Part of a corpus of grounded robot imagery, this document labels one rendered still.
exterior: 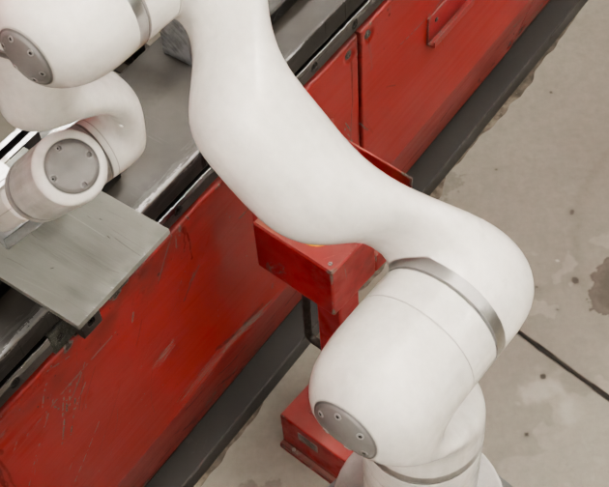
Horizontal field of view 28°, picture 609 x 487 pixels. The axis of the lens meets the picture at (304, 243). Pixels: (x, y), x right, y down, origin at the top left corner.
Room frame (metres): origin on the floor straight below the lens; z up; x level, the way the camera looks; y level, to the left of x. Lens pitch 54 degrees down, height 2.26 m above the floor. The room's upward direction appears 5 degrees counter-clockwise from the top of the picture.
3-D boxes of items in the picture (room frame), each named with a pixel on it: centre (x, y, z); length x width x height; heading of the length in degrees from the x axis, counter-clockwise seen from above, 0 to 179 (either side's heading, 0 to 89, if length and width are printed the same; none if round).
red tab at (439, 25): (1.76, -0.33, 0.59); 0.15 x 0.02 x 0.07; 140
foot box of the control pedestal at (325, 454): (1.13, -0.07, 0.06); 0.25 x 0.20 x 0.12; 46
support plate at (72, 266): (0.98, 0.33, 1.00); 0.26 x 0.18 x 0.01; 50
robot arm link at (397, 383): (0.53, -0.08, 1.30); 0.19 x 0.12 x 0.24; 138
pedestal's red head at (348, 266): (1.15, -0.05, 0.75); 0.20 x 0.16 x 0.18; 136
